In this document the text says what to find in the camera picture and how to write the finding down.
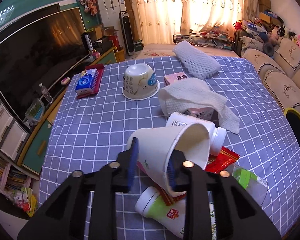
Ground black tower fan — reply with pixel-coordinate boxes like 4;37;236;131
119;10;137;56

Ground row of plush toys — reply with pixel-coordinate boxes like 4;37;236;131
265;24;300;53

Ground black flat television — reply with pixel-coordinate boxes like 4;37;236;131
0;7;90;133

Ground white paper cup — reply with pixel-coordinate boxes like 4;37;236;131
127;123;210;197

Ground white capped plastic bottle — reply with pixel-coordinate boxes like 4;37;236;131
165;112;227;157

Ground white instant noodle bowl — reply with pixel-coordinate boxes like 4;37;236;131
122;64;161;101

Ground pink strawberry milk carton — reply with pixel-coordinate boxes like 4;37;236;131
163;73;190;87

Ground blue checked tablecloth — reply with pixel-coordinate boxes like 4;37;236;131
39;55;300;240

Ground clear plastic container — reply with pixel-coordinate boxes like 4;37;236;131
24;99;45;126

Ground clear bottle with green label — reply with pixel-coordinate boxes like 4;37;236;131
232;167;268;205

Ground stack of cardboard boxes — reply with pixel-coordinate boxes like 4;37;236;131
259;0;283;26

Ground blue tissue packet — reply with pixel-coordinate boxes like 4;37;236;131
75;70;99;96

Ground clear water bottle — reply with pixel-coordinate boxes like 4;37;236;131
39;83;54;104

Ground teal television cabinet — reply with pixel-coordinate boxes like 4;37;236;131
17;45;125;175

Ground beige sofa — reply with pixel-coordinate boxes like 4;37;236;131
236;35;300;120

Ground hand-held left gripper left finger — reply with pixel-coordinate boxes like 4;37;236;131
17;138;140;240

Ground white paper towel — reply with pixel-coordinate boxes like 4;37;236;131
158;77;240;134

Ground white bottle with green label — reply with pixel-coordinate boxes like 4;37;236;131
134;186;217;239

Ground white foam fruit net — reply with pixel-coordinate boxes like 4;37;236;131
172;40;222;80

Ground row of shelf books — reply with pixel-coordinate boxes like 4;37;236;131
0;150;28;191

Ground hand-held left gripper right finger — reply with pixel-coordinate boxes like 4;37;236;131
166;152;282;240

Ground white drawer cabinet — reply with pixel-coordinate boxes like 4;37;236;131
0;80;30;162

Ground artificial flower bunch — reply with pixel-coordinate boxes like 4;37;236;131
79;0;98;16

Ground beige embroidered curtains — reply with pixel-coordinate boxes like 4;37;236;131
121;0;260;45

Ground floral beige sheet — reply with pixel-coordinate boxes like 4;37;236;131
136;43;238;61

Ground brown cardboard box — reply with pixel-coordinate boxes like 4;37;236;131
92;24;119;40

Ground yellow rimmed trash bin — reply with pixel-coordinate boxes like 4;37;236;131
284;107;300;162

